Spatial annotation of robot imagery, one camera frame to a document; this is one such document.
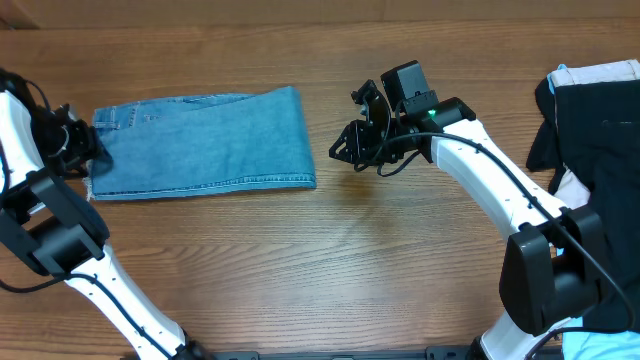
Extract light blue denim jeans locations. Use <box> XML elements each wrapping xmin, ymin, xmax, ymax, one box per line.
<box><xmin>85</xmin><ymin>87</ymin><xmax>317</xmax><ymax>201</ymax></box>

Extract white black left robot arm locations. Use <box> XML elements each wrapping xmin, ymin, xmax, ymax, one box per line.
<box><xmin>1</xmin><ymin>71</ymin><xmax>213</xmax><ymax>360</ymax></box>

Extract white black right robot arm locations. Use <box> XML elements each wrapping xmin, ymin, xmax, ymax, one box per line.
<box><xmin>329</xmin><ymin>78</ymin><xmax>622</xmax><ymax>359</ymax></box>

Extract black garment in pile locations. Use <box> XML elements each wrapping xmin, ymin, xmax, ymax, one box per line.
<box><xmin>526</xmin><ymin>79</ymin><xmax>639</xmax><ymax>331</ymax></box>

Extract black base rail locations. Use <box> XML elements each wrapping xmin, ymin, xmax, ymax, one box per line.
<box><xmin>212</xmin><ymin>345</ymin><xmax>474</xmax><ymax>360</ymax></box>

